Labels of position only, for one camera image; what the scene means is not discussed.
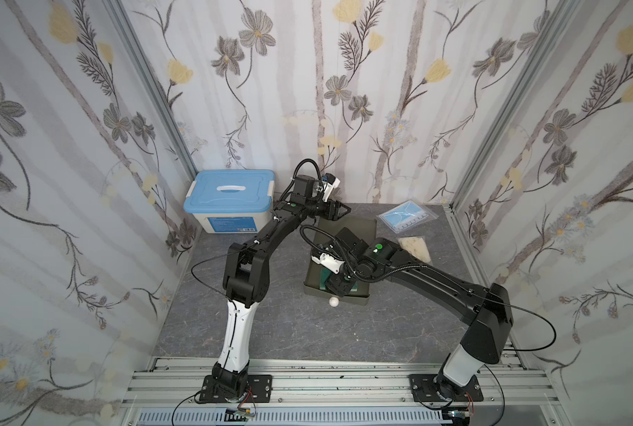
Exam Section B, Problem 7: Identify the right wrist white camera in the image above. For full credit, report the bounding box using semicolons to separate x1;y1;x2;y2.
311;252;345;273

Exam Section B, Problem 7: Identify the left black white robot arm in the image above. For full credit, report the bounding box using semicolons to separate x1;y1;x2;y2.
212;173;350;399

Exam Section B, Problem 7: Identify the bag of cream latex gloves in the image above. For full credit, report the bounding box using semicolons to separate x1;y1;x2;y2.
398;236;433;266

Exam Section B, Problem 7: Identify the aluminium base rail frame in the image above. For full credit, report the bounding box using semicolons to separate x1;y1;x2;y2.
118;356;569;425

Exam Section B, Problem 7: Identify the green scouring sponge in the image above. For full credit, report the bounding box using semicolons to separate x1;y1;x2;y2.
319;268;369;297

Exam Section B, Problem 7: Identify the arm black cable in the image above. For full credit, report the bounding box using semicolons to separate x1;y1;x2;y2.
486;302;558;353
190;252;243;307

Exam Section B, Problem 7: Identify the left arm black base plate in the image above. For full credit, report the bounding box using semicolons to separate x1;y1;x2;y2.
195;375;273;404

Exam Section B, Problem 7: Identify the aluminium corner frame post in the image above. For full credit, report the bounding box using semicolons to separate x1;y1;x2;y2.
103;0;197;179
447;0;582;213

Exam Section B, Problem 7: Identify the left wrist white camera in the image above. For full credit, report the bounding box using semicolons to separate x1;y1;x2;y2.
321;173;341;202

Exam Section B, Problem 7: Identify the olive green drawer cabinet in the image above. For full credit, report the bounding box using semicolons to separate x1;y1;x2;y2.
303;216;377;306

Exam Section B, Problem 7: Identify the bag of blue face masks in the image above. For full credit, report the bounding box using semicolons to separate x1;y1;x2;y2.
377;200;438;234

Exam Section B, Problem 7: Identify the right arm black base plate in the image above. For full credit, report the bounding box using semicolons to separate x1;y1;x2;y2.
408;374;485;405

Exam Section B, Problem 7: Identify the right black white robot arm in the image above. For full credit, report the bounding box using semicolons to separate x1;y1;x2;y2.
311;228;514;390

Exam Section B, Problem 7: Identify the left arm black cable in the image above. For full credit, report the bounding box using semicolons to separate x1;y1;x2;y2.
190;252;243;307

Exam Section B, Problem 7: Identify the wrist white camera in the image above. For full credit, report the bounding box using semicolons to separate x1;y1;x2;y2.
311;252;345;273
321;173;341;202

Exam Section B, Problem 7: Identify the white slotted cable duct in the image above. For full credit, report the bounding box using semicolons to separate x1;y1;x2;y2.
131;406;453;425

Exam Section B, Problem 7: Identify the aluminium corner frame post left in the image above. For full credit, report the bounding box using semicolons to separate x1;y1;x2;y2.
103;0;197;179

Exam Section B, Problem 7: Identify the blue lidded storage box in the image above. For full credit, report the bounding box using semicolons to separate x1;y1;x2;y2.
183;170;275;234

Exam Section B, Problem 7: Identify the aluminium corner frame post right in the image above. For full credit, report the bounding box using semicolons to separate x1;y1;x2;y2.
447;0;582;213

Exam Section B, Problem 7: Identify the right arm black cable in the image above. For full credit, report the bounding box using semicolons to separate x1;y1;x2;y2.
486;302;558;353

